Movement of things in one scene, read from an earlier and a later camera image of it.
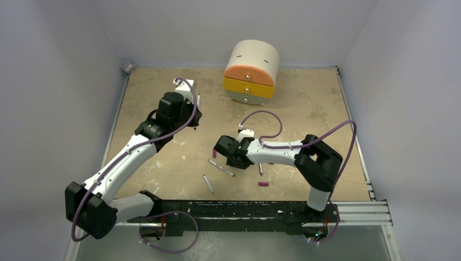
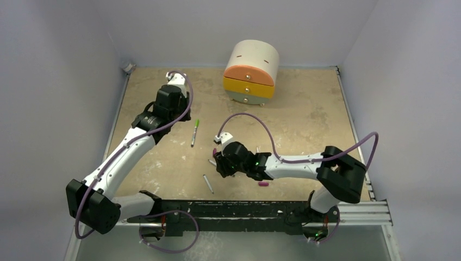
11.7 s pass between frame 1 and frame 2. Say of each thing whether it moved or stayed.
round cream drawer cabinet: stayed
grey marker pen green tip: moved
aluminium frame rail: stayed
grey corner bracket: stayed
